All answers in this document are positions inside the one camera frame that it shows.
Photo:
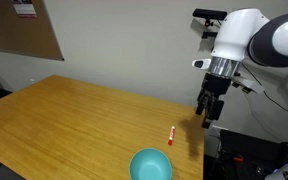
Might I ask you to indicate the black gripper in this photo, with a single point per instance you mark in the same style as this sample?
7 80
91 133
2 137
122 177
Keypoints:
208 99

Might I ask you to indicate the red and white marker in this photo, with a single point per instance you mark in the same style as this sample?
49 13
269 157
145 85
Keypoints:
171 135

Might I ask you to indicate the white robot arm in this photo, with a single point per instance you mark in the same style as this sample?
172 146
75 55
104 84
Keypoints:
244 34

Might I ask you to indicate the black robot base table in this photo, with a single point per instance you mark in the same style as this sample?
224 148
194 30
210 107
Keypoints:
261 157

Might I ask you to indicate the teal bowl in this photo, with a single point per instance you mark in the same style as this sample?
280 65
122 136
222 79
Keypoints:
150 164

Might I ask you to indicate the orange black clamp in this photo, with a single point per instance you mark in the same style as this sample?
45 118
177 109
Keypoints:
238 159

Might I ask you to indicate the paper on cork board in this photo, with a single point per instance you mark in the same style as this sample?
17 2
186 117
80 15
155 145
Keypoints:
24 8

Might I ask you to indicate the brown cork board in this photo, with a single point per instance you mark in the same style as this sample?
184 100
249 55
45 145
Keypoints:
28 36

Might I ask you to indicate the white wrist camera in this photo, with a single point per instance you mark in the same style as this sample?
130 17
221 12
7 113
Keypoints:
248 85

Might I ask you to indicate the black camera on stand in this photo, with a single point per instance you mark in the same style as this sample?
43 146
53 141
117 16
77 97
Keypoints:
203 19

